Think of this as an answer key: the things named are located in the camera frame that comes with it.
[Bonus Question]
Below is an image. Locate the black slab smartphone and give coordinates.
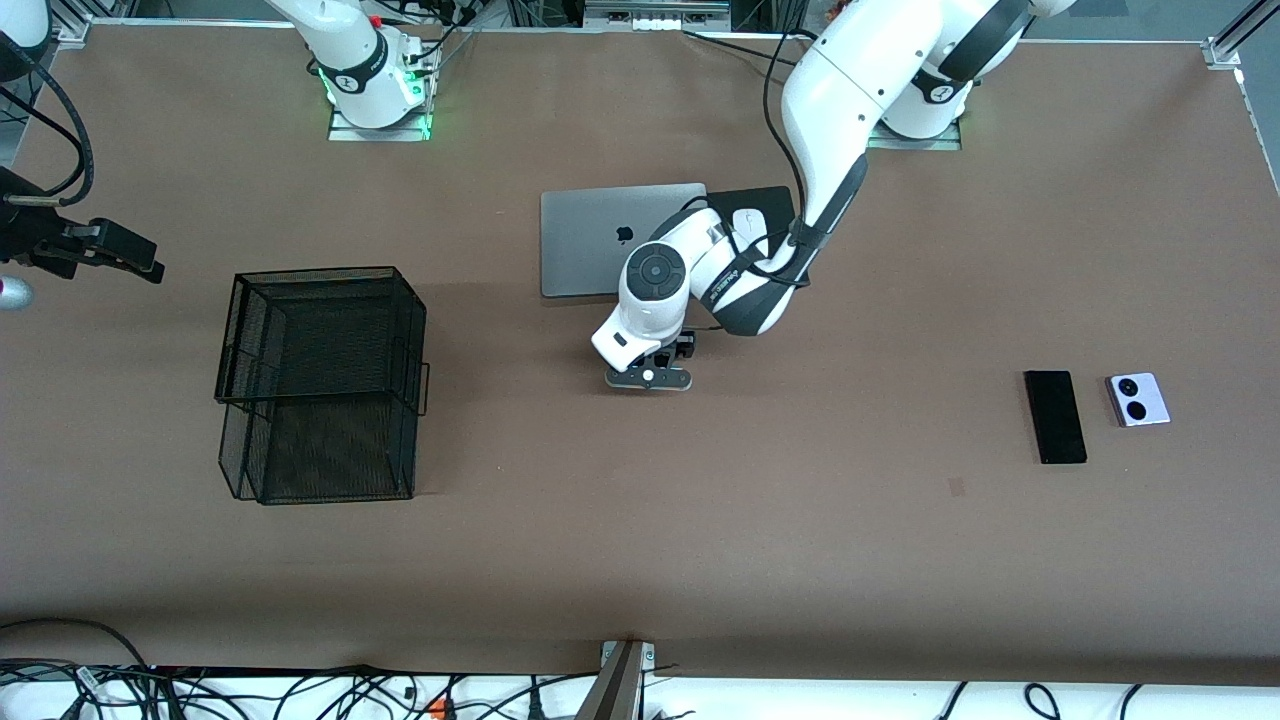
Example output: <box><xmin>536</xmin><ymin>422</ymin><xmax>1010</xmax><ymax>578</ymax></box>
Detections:
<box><xmin>1023</xmin><ymin>369</ymin><xmax>1089</xmax><ymax>466</ymax></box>

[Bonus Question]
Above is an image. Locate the lavender flip phone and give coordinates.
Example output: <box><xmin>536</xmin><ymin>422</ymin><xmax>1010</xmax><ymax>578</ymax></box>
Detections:
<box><xmin>1104</xmin><ymin>372</ymin><xmax>1172</xmax><ymax>429</ymax></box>

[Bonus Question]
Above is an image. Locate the white computer mouse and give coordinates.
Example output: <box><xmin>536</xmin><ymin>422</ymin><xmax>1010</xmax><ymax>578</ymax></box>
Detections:
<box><xmin>733</xmin><ymin>208</ymin><xmax>771</xmax><ymax>263</ymax></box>

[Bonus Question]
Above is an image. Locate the silver laptop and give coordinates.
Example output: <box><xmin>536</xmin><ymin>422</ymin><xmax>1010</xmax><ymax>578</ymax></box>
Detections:
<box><xmin>540</xmin><ymin>182</ymin><xmax>709</xmax><ymax>299</ymax></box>

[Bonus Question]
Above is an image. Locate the black mouse pad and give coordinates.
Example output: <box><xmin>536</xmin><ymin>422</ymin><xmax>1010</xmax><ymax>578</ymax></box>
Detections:
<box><xmin>706</xmin><ymin>185</ymin><xmax>799</xmax><ymax>271</ymax></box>

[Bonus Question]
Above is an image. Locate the grey power strip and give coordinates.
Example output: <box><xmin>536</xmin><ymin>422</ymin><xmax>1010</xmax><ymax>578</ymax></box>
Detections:
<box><xmin>583</xmin><ymin>0</ymin><xmax>733</xmax><ymax>33</ymax></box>

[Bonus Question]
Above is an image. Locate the black wire mesh basket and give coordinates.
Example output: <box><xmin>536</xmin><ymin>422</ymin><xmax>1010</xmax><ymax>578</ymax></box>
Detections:
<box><xmin>214</xmin><ymin>265</ymin><xmax>431</xmax><ymax>506</ymax></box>

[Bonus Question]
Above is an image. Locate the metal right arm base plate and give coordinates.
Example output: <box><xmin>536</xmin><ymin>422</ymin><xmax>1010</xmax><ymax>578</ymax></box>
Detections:
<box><xmin>327</xmin><ymin>100</ymin><xmax>434</xmax><ymax>143</ymax></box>

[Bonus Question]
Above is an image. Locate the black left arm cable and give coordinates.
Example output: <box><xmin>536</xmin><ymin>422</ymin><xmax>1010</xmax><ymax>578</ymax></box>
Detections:
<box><xmin>680</xmin><ymin>30</ymin><xmax>813</xmax><ymax>331</ymax></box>

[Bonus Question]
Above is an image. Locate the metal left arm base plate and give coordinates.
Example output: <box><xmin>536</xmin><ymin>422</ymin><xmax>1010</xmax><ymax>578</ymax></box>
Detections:
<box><xmin>868</xmin><ymin>120</ymin><xmax>964</xmax><ymax>152</ymax></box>

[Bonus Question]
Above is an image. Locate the grey metal camera post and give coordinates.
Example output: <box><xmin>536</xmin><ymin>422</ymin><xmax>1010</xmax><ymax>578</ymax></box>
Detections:
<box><xmin>575</xmin><ymin>640</ymin><xmax>657</xmax><ymax>720</ymax></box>

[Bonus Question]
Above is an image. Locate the thick black cable loop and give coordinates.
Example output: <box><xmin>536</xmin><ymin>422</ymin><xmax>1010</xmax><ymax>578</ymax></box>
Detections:
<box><xmin>0</xmin><ymin>618</ymin><xmax>153</xmax><ymax>673</ymax></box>

